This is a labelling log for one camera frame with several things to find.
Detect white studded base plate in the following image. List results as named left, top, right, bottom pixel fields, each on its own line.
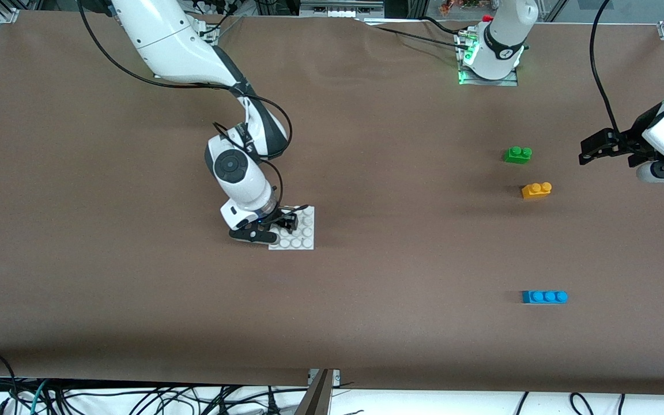
left=267, top=206, right=315, bottom=251

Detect yellow two-stud block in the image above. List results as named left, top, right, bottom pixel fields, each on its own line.
left=521, top=182, right=553, bottom=200

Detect green two-stud block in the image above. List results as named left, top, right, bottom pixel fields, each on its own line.
left=503, top=146, right=533, bottom=165

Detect blue three-stud block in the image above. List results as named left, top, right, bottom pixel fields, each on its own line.
left=521, top=290, right=569, bottom=305

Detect brown paper table cover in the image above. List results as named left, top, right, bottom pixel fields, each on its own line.
left=0, top=10, right=664, bottom=396

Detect small silver clamp plate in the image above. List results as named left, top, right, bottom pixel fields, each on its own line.
left=308, top=369, right=341, bottom=386

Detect grey metal bar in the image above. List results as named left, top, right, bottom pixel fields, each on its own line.
left=295, top=369, right=334, bottom=415

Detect orange red plastic parts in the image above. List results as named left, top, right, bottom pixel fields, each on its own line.
left=439, top=0, right=485, bottom=13

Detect white power strip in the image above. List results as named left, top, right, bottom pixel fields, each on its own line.
left=299, top=0, right=386, bottom=19

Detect black base power cable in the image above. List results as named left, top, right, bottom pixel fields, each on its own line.
left=420, top=16, right=471, bottom=36
left=204, top=13, right=247, bottom=41
left=367, top=23, right=472, bottom=46

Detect teal floor cable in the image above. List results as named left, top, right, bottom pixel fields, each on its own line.
left=28, top=379, right=51, bottom=415

